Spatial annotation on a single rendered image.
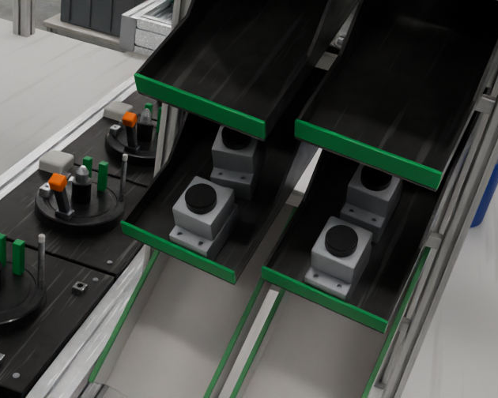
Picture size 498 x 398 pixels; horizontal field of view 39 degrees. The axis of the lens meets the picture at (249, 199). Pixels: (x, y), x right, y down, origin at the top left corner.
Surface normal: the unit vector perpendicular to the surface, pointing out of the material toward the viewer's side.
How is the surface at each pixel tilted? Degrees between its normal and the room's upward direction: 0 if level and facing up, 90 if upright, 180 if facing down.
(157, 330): 45
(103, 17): 90
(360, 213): 25
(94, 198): 0
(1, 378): 0
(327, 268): 115
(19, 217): 0
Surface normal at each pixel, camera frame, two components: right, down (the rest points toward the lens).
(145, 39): -0.28, 0.47
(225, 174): -0.04, -0.58
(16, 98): 0.17, -0.84
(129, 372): -0.19, -0.30
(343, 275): -0.47, 0.72
